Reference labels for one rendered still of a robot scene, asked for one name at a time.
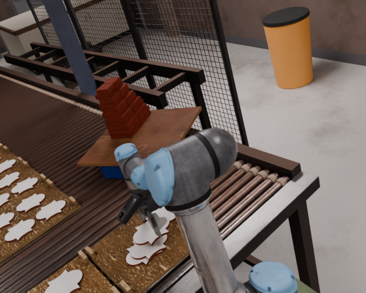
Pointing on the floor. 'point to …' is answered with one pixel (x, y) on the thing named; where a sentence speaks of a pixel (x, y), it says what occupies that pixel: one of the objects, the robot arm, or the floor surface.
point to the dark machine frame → (175, 72)
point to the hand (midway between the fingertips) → (151, 229)
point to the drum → (290, 46)
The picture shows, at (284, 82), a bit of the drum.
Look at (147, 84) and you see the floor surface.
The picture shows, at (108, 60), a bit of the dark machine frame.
